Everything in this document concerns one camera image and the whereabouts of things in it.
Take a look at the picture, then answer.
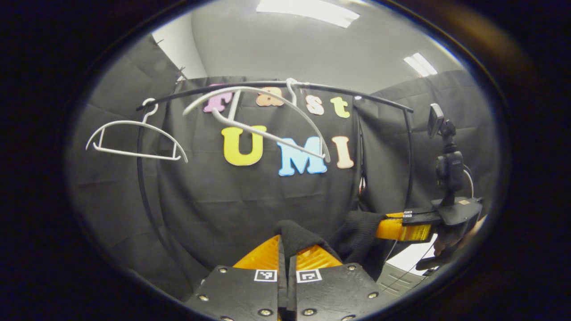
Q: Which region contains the black clothes rack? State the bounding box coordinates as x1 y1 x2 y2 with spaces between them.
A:
135 80 415 263

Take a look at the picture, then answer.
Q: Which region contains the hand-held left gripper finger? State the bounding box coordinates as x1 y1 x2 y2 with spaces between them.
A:
289 244 393 321
185 235 287 321

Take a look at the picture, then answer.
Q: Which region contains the large ceiling light panel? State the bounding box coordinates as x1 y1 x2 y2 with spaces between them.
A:
257 0 360 28

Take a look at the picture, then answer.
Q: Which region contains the small ceiling light panel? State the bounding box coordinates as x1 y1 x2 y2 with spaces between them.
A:
404 53 438 77

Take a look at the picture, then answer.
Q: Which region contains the white cable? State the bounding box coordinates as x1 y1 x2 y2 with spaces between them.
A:
463 165 474 199

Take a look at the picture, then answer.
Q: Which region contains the white clothes hanger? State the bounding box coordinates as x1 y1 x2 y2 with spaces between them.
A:
183 78 331 163
86 98 189 163

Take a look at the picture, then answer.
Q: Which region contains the black garment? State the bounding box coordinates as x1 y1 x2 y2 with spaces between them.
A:
274 210 389 279

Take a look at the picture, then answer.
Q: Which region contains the white storage box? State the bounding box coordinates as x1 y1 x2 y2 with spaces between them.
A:
377 241 440 297

